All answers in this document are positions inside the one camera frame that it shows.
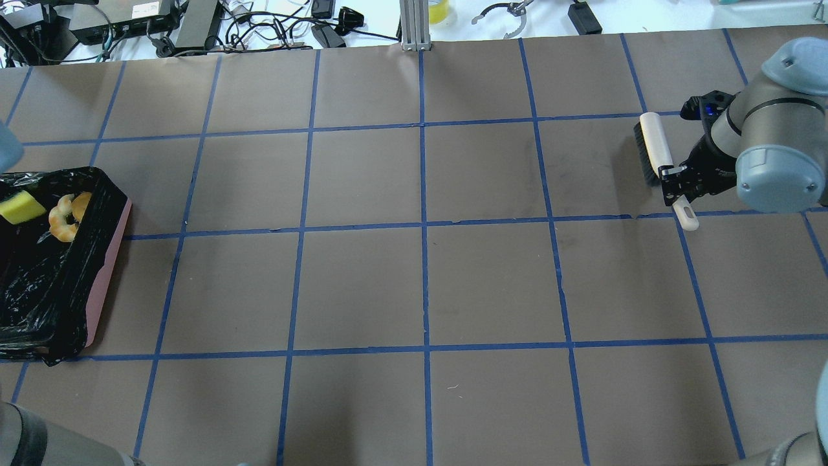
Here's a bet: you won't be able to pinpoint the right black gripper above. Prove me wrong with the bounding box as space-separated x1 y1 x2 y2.
659 91 737 207

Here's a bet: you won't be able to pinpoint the white hand brush black bristles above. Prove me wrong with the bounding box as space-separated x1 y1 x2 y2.
633 112 700 231

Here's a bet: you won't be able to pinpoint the pale yellow shrimp toy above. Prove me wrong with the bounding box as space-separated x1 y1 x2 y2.
49 194 79 243

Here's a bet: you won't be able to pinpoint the brown potato toy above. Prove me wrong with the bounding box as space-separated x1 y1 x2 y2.
70 192 92 223

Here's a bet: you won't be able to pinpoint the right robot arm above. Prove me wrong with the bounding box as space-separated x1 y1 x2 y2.
636 36 826 465

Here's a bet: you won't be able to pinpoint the pink bin with black bag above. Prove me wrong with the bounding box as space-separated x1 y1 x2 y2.
1 167 130 366

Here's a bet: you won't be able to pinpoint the black power adapter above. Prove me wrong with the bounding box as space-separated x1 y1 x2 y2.
567 1 603 36

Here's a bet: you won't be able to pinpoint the black metal claw tool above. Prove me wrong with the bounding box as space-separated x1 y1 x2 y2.
471 0 535 39

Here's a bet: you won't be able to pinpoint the yellow tape roll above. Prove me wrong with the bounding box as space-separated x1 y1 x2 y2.
427 0 450 25

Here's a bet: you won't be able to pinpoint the black power brick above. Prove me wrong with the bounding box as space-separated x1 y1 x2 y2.
310 24 347 49

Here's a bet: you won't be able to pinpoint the black electronics box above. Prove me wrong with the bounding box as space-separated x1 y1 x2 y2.
1 1 99 68

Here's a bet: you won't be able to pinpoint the aluminium frame post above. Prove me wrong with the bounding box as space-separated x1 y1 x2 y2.
399 0 432 51

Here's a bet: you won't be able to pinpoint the tangled black cables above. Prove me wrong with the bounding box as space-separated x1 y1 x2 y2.
149 0 402 56

